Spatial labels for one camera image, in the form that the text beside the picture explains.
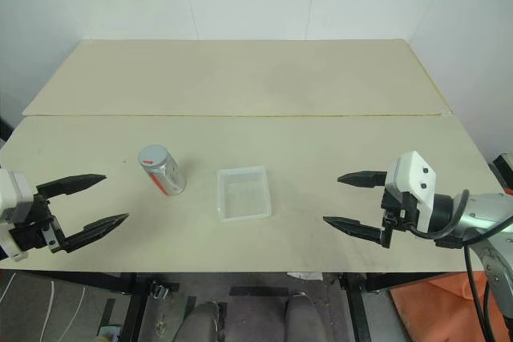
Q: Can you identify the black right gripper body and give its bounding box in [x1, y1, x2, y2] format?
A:
[380, 186, 420, 239]

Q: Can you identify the dark grey rounded shape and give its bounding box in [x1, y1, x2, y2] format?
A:
[283, 292, 334, 342]
[180, 300, 222, 342]

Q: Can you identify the black floor tape strip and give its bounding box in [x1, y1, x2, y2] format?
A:
[229, 285, 290, 298]

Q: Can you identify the white floor cable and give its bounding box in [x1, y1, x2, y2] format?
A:
[38, 276, 88, 342]

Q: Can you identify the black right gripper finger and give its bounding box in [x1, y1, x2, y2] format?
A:
[322, 215, 393, 250]
[337, 170, 389, 189]

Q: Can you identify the clear plastic tray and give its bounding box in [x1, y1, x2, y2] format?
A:
[216, 164, 273, 223]

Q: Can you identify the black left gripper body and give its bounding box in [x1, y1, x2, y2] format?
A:
[8, 192, 68, 255]

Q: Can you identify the orange cloth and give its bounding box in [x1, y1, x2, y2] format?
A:
[390, 272, 504, 342]

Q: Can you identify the black and white equipment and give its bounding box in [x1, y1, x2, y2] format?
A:
[490, 152, 513, 195]

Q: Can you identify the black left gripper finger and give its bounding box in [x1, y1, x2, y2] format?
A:
[36, 173, 107, 199]
[63, 213, 130, 254]

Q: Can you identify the black metal table frame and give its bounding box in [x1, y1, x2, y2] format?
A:
[0, 271, 456, 342]

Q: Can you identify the black object at wall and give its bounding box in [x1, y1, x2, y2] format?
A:
[0, 115, 18, 143]

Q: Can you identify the small metal clamp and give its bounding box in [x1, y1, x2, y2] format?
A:
[149, 282, 170, 300]

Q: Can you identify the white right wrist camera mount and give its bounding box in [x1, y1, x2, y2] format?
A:
[384, 151, 438, 235]

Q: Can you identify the crumpled white paper scrap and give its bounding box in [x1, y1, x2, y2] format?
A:
[285, 270, 324, 281]

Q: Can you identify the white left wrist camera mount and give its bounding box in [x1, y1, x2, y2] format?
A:
[0, 167, 35, 263]

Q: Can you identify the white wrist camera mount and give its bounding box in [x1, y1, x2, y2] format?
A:
[384, 151, 438, 235]
[0, 167, 35, 263]

